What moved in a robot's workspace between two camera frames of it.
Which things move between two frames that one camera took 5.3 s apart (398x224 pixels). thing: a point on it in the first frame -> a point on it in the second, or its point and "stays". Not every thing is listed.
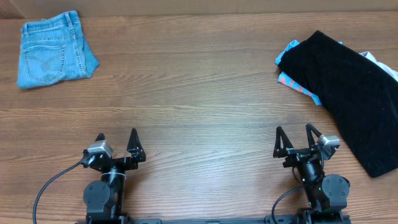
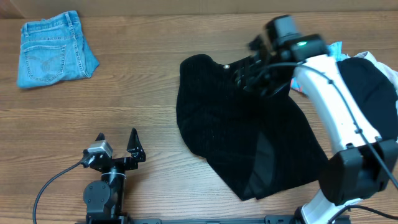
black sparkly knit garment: (362, 95) -> (259, 145)
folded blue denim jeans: (53, 50) stays
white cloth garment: (385, 67) stays
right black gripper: (299, 157) -> (249, 75)
